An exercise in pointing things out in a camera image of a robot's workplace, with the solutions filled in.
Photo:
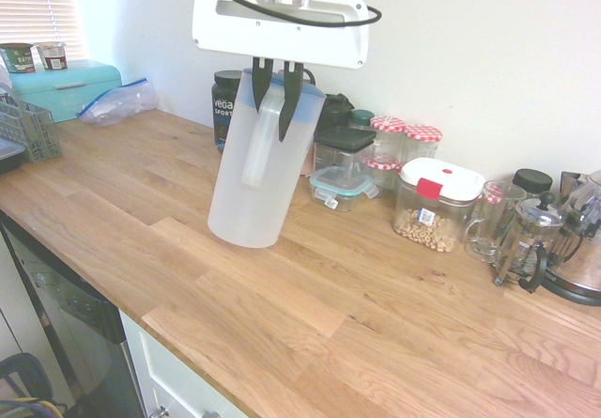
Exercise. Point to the grey cutlery basket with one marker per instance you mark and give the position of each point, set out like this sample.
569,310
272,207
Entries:
33,131

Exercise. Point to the black tray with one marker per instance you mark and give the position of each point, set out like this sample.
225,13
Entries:
7,159

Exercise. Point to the dark chair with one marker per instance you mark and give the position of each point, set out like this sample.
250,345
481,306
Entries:
23,371

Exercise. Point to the glass container with teal lid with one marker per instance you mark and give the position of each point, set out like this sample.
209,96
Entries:
340,181

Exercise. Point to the white cabinet drawer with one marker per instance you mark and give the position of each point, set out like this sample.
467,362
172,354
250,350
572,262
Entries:
164,371

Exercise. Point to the clear glass mug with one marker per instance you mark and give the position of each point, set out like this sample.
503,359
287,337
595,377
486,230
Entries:
488,230

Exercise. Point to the stainless steel electric kettle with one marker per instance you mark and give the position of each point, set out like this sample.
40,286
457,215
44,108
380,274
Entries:
582,272

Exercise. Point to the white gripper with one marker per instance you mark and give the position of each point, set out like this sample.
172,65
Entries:
282,37

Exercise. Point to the jar with green lid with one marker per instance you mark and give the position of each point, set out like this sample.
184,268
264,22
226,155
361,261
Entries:
362,117

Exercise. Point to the black Vega protein tub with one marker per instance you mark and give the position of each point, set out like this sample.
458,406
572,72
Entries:
223,108

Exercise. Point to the small jar red checked lid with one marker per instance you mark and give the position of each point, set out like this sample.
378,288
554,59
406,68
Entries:
493,197

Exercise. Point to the stainless dishwasher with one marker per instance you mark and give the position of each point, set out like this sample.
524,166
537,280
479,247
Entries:
70,314

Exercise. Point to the wide jar red checked lid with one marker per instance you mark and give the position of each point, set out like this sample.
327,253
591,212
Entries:
422,134

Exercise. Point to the brown oats cup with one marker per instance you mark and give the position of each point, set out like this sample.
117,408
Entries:
51,56

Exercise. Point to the clear zip bag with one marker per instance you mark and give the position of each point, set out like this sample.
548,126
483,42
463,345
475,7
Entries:
117,103

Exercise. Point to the glass French press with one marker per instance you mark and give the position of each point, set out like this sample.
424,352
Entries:
530,239

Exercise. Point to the short jar red checked lid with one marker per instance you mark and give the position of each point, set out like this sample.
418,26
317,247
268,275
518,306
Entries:
382,165

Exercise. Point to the teal bread box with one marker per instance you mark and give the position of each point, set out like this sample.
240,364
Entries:
56,89

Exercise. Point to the square container with black lid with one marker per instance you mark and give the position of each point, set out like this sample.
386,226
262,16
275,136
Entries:
345,138

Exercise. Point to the white window blind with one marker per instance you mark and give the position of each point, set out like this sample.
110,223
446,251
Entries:
37,4

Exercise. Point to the tall jar red checked lid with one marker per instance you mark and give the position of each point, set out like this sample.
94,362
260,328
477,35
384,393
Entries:
387,124

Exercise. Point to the green oats cup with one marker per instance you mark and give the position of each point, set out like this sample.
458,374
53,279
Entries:
19,58

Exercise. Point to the metal drawer knob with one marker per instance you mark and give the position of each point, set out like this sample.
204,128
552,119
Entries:
163,411

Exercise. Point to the translucent pitcher with blue lid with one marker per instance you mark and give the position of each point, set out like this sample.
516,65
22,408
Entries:
253,211

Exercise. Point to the black shaker bottle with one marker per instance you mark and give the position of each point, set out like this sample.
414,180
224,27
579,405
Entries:
335,113

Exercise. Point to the cereal container with white lid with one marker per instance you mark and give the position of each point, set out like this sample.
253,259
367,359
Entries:
422,230

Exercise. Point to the jar with black lid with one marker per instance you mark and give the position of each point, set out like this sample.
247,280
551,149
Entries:
533,179

